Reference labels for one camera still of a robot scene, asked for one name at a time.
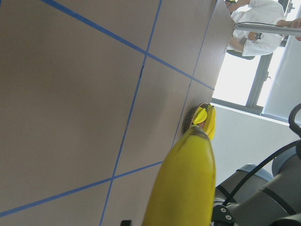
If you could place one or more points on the yellow fruit in basket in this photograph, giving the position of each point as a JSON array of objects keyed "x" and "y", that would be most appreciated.
[{"x": 200, "y": 116}]

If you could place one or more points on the person in white shirt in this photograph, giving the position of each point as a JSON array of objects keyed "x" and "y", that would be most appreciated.
[{"x": 264, "y": 12}]

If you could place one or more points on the brown woven basket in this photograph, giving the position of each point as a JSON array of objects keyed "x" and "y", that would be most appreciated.
[{"x": 190, "y": 115}]

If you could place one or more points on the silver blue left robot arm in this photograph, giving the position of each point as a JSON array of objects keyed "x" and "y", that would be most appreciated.
[{"x": 268, "y": 194}]

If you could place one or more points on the yellow banana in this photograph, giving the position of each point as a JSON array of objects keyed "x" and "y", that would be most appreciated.
[
  {"x": 209, "y": 126},
  {"x": 183, "y": 192}
]

